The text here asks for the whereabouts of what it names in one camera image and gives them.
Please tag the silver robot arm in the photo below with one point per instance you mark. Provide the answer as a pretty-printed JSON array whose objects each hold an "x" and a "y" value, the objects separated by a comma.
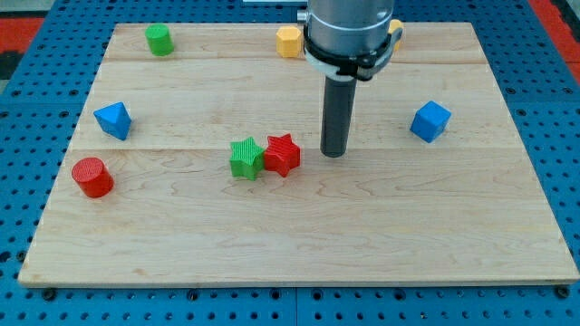
[{"x": 349, "y": 39}]

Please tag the yellow block behind arm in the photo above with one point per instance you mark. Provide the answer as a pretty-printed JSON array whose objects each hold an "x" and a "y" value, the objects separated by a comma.
[{"x": 395, "y": 31}]

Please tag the red star block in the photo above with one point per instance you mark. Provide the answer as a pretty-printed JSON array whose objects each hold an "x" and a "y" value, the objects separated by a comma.
[{"x": 282, "y": 154}]

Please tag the green star block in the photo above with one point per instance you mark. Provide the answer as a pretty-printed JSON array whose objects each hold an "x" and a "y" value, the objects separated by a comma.
[{"x": 247, "y": 158}]

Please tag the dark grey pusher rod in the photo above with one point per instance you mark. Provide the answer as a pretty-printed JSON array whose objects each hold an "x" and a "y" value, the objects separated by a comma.
[{"x": 337, "y": 113}]

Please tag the wooden board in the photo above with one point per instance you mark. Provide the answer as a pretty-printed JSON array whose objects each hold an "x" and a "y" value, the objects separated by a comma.
[{"x": 464, "y": 210}]

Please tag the yellow hexagon block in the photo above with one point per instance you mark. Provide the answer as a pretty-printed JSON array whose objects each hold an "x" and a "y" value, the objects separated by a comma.
[{"x": 289, "y": 41}]

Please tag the blue cube block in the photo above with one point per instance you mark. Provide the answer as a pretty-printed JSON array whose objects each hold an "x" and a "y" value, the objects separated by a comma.
[{"x": 430, "y": 121}]

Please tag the green cylinder block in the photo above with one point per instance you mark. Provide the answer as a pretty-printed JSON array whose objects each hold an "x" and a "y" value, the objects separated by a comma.
[{"x": 159, "y": 39}]

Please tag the blue triangular prism block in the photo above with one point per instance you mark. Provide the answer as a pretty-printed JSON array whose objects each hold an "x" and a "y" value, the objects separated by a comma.
[{"x": 114, "y": 120}]

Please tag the red cylinder block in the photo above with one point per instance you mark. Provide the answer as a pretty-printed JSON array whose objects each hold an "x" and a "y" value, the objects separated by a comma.
[{"x": 92, "y": 177}]

